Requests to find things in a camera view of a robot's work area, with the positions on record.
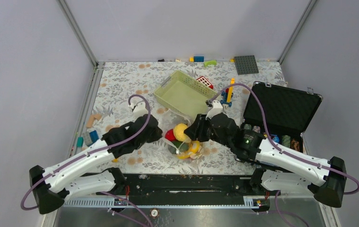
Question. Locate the black foam-lined case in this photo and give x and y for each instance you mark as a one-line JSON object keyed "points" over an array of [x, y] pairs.
{"points": [[288, 111]]}

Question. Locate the tan wooden block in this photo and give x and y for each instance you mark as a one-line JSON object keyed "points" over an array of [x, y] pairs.
{"points": [[92, 118]]}

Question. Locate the yellow blue block toy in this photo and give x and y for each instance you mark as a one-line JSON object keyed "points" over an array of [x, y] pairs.
{"points": [[226, 100]]}

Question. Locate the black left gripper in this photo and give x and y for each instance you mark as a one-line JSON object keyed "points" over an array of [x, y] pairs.
{"points": [[157, 135]]}

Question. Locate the teal small brick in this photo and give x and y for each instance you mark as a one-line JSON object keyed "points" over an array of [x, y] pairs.
{"points": [[79, 142]]}

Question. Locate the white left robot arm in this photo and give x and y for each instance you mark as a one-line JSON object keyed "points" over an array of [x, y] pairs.
{"points": [[54, 185]]}

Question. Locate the poker chips row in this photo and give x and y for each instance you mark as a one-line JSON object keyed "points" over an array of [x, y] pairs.
{"points": [[285, 140]]}

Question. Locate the clear dotted zip top bag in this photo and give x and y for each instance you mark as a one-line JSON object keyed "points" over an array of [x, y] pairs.
{"points": [[169, 120]]}

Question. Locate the blue yellow brick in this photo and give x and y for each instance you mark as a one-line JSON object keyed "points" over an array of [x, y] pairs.
{"points": [[197, 59]]}

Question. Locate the blue grey brick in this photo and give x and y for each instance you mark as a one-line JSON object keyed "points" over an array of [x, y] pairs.
{"points": [[90, 137]]}

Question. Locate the grey building baseplate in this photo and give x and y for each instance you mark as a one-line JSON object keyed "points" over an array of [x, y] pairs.
{"points": [[246, 65]]}

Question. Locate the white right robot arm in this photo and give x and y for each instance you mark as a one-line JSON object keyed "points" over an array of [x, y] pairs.
{"points": [[285, 169]]}

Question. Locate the red white grid toy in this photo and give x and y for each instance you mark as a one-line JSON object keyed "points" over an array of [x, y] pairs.
{"points": [[203, 80]]}

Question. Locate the dark green avocado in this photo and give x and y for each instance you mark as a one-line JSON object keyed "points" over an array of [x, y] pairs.
{"points": [[179, 147]]}

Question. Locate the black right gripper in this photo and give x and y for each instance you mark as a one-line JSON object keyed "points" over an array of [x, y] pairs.
{"points": [[197, 128]]}

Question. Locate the red apple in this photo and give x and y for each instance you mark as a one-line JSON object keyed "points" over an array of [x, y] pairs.
{"points": [[170, 135]]}

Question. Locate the orange mango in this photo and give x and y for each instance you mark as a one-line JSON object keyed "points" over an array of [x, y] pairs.
{"points": [[193, 149]]}

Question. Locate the green arch block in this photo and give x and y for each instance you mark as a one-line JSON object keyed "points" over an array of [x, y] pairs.
{"points": [[210, 63]]}

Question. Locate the pale green perforated basket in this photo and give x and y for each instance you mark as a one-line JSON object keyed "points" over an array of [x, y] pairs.
{"points": [[184, 94]]}

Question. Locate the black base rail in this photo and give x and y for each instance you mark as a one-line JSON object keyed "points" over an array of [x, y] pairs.
{"points": [[191, 190]]}

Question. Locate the yellow lemon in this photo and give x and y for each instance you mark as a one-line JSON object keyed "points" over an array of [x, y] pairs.
{"points": [[179, 132]]}

